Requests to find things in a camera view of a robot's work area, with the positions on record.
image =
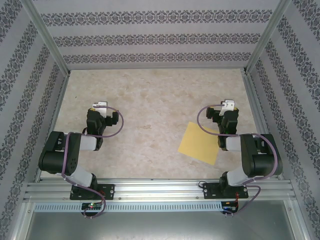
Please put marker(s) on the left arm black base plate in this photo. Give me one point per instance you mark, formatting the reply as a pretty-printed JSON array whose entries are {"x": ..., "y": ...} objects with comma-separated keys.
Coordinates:
[{"x": 108, "y": 191}]

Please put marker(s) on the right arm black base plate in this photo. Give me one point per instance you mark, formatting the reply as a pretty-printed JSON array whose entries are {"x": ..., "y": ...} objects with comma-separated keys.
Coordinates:
[{"x": 211, "y": 191}]

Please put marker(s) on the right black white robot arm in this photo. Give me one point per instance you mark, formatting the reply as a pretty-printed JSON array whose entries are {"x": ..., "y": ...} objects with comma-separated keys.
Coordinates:
[{"x": 262, "y": 160}]

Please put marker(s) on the aluminium side rail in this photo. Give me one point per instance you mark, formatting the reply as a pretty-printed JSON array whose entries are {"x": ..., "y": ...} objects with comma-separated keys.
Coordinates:
[
  {"x": 256, "y": 110},
  {"x": 56, "y": 110}
]

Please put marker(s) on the yellow square paper sheet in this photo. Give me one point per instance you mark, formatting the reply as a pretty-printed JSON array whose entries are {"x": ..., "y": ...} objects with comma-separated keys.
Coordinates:
[{"x": 197, "y": 145}]

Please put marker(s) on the aluminium mounting rail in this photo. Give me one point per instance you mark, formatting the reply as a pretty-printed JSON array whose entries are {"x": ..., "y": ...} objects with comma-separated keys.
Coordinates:
[{"x": 160, "y": 190}]

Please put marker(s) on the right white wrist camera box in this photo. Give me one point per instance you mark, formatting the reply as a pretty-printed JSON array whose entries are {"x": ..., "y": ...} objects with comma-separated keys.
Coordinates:
[{"x": 228, "y": 106}]

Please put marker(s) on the aluminium frame post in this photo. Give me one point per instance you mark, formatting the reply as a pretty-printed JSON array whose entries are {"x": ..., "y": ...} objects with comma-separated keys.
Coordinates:
[
  {"x": 265, "y": 37},
  {"x": 47, "y": 37}
]

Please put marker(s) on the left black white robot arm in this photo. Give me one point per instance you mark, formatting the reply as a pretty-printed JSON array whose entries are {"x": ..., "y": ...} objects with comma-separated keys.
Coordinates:
[{"x": 57, "y": 155}]

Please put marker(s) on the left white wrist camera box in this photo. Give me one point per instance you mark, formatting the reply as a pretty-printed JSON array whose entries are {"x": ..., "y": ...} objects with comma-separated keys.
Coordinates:
[{"x": 100, "y": 107}]

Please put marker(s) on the aluminium frame beam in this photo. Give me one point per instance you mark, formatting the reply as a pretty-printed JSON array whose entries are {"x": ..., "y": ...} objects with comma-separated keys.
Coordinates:
[
  {"x": 298, "y": 220},
  {"x": 21, "y": 220}
]

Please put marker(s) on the grey sheet metal tray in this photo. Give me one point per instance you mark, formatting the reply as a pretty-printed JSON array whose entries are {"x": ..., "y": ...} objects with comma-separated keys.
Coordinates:
[{"x": 160, "y": 227}]

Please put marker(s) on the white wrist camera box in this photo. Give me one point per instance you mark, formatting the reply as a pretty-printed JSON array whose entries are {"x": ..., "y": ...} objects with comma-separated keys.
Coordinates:
[
  {"x": 228, "y": 106},
  {"x": 100, "y": 107}
]

